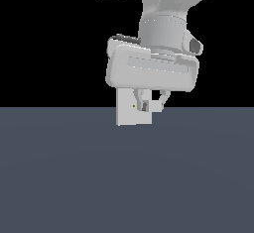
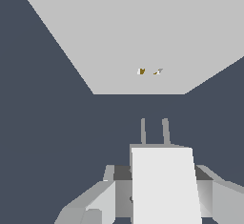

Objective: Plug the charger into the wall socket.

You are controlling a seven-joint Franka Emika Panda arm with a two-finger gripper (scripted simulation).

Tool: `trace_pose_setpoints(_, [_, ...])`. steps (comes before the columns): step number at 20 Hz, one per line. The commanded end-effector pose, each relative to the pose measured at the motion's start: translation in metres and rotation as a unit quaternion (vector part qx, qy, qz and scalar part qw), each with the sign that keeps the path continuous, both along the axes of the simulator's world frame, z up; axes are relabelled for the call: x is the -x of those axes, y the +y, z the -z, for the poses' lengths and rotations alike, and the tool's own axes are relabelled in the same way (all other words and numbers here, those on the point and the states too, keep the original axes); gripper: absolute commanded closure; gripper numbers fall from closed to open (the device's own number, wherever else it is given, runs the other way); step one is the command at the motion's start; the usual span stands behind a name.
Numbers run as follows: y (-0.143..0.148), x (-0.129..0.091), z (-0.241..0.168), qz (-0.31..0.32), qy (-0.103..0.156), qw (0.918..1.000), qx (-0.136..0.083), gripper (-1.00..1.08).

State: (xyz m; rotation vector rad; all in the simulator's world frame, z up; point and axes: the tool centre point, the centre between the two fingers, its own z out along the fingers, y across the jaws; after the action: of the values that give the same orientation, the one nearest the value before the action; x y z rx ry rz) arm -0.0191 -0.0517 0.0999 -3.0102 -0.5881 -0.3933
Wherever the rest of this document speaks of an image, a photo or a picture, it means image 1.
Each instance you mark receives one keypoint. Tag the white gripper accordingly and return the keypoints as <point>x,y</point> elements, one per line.
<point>152,68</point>

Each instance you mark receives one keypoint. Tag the small white charger block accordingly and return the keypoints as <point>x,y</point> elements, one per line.
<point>156,106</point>

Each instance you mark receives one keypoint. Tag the white wall socket plate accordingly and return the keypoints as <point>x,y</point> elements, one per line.
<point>127,113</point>

